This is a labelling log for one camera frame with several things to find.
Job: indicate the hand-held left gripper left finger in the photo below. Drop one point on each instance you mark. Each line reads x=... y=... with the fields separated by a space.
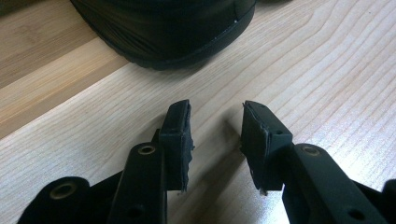
x=176 y=146

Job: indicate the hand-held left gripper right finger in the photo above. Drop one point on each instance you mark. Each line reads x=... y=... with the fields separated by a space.
x=264 y=149

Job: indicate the black leather shoe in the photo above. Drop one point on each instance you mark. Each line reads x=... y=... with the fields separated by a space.
x=162 y=31

